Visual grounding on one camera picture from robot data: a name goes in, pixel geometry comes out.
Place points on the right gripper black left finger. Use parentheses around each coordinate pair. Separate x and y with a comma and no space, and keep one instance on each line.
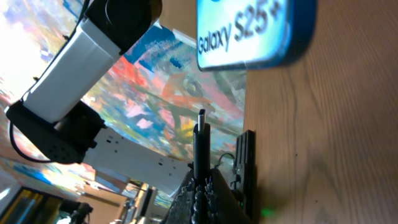
(182,209)

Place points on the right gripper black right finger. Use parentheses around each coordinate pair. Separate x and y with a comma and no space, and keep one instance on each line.
(223,208)

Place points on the blue Samsung Galaxy smartphone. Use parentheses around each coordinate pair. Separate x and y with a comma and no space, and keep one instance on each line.
(253,34)

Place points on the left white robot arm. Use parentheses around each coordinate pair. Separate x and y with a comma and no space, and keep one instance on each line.
(55,114)

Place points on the colourful abstract painting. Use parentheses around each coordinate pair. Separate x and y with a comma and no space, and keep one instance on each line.
(157,87)

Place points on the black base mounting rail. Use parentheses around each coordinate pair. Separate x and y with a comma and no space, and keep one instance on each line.
(240,176)

